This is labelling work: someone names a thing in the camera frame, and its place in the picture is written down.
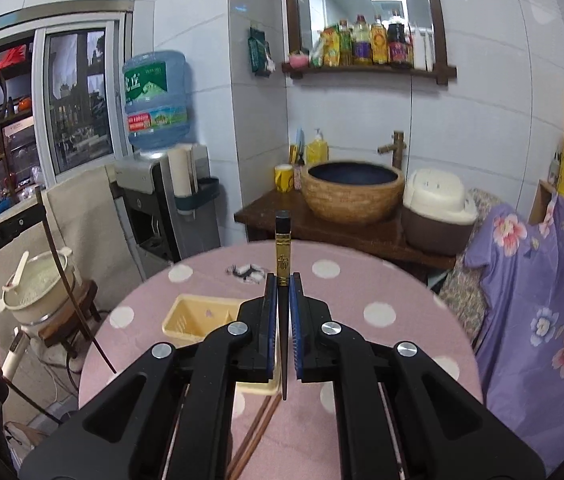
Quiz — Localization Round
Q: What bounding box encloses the cream cooking pot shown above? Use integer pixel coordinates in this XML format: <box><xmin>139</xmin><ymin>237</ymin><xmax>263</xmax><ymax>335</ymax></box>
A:
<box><xmin>0</xmin><ymin>252</ymin><xmax>69</xmax><ymax>325</ymax></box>

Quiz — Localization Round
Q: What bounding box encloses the blue water jug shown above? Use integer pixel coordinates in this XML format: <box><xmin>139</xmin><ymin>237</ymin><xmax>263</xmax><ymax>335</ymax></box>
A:
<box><xmin>122</xmin><ymin>50</ymin><xmax>191</xmax><ymax>152</ymax></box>

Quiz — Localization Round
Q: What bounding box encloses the dark wooden chopstick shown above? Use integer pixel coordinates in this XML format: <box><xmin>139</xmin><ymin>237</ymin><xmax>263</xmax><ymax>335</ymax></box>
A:
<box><xmin>34</xmin><ymin>186</ymin><xmax>118</xmax><ymax>376</ymax></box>

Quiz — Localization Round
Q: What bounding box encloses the dark wooden stool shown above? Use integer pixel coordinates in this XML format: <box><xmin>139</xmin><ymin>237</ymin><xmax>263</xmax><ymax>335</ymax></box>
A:
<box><xmin>38</xmin><ymin>280</ymin><xmax>102</xmax><ymax>348</ymax></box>

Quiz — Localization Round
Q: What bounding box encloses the brown wooden chopstick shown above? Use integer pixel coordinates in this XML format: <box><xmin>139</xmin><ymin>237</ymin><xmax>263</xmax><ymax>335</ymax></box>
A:
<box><xmin>227</xmin><ymin>394</ymin><xmax>282</xmax><ymax>480</ymax></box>

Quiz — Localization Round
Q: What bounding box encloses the purple floral cloth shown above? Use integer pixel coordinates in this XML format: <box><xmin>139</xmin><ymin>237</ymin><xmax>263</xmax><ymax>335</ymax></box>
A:
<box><xmin>464</xmin><ymin>195</ymin><xmax>564</xmax><ymax>472</ymax></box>

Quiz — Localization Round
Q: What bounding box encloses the dark wooden counter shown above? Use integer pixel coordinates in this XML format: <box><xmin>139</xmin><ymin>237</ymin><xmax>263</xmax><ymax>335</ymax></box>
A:
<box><xmin>234</xmin><ymin>191</ymin><xmax>456</xmax><ymax>270</ymax></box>

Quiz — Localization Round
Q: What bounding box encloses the water dispenser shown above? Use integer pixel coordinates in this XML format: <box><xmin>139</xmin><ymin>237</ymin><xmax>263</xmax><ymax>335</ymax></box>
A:
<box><xmin>114</xmin><ymin>143</ymin><xmax>220</xmax><ymax>278</ymax></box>

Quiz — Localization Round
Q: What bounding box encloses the yellow cup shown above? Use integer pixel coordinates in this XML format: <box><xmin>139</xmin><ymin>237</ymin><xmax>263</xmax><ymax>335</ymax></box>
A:
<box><xmin>274</xmin><ymin>164</ymin><xmax>294</xmax><ymax>193</ymax></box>

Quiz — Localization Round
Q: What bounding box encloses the beige plastic utensil holder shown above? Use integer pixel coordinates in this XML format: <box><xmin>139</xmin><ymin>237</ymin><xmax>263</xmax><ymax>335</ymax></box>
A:
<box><xmin>161</xmin><ymin>292</ymin><xmax>283</xmax><ymax>397</ymax></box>

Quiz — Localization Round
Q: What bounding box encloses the pink polka dot tablecloth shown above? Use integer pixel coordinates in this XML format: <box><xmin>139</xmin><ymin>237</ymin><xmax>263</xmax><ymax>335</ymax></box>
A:
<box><xmin>79</xmin><ymin>240</ymin><xmax>482</xmax><ymax>479</ymax></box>

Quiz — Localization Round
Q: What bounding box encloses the black gold chopstick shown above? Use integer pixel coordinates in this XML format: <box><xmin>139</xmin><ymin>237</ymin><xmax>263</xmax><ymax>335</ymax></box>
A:
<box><xmin>275</xmin><ymin>210</ymin><xmax>291</xmax><ymax>401</ymax></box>

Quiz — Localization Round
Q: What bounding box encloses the wooden wall shelf mirror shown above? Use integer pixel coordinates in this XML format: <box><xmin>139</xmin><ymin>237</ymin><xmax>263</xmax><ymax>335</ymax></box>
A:
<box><xmin>283</xmin><ymin>0</ymin><xmax>457</xmax><ymax>86</ymax></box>

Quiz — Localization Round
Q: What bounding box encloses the brown white rice cooker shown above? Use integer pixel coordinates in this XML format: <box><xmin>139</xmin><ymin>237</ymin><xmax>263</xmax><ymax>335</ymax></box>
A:
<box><xmin>401</xmin><ymin>168</ymin><xmax>478</xmax><ymax>257</ymax></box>

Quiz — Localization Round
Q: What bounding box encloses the brass faucet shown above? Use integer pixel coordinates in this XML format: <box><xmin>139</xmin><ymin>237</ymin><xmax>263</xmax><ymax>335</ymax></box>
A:
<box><xmin>376</xmin><ymin>130</ymin><xmax>407</xmax><ymax>170</ymax></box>

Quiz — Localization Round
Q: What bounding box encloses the woven basin sink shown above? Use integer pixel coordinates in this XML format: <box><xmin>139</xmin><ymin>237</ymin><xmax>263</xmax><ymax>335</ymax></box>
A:
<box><xmin>301</xmin><ymin>160</ymin><xmax>404</xmax><ymax>226</ymax></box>

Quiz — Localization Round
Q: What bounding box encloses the yellow soap bottle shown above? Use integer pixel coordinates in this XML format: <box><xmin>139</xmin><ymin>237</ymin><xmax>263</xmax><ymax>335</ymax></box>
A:
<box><xmin>306</xmin><ymin>128</ymin><xmax>329</xmax><ymax>165</ymax></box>

